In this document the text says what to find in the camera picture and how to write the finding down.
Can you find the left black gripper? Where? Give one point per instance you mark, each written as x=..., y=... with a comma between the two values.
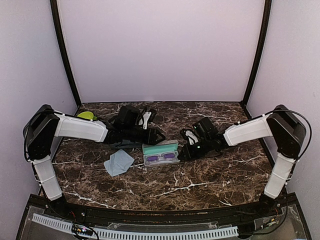
x=152, y=134

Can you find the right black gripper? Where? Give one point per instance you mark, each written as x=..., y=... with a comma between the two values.
x=189, y=154

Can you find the teal glasses case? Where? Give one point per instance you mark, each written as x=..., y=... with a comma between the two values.
x=163, y=147

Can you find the pink frame sunglasses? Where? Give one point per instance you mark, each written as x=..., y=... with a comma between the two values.
x=169, y=156

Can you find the blue cleaning cloth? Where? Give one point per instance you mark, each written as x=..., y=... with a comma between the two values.
x=118, y=163

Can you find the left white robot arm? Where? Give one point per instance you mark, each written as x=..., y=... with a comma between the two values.
x=47, y=124

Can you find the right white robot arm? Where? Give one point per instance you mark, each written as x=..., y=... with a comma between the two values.
x=282, y=124

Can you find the green bowl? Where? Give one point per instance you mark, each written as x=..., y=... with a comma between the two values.
x=87, y=115

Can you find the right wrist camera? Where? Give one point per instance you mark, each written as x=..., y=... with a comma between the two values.
x=203, y=129

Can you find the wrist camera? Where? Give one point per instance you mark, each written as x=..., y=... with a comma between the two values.
x=203, y=129
x=130, y=117

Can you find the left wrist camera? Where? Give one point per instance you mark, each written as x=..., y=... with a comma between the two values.
x=130, y=117

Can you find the black front rail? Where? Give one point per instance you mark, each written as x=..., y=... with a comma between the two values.
x=239, y=214

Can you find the white slotted cable duct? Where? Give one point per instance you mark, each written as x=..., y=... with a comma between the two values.
x=121, y=231

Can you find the right black frame post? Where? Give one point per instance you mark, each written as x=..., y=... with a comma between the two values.
x=258, y=53

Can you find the black frame post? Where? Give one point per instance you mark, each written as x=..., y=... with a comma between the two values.
x=258, y=53
x=63, y=51

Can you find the left black frame post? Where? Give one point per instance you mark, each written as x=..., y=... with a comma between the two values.
x=63, y=51

